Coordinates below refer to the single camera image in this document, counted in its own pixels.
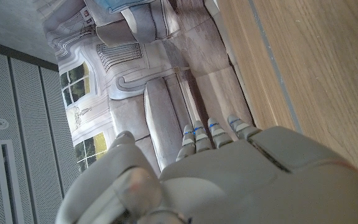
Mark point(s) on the white ceiling slot fixture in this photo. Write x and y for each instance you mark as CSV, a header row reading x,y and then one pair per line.
x,y
3,186

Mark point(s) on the printed living room backdrop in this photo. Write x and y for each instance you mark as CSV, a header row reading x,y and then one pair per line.
x,y
129,68

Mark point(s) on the round white ceiling sensor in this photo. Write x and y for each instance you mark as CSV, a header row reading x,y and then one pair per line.
x,y
0,124

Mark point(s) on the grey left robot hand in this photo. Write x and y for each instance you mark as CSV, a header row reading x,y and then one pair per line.
x,y
244,186

